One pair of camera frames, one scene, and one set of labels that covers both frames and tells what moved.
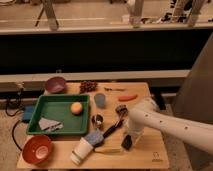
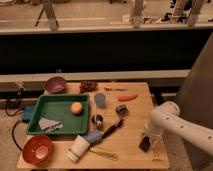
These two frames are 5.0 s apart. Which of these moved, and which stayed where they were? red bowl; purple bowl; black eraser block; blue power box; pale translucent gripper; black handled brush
Moved: pale translucent gripper; black eraser block
Stayed: blue power box; red bowl; purple bowl; black handled brush
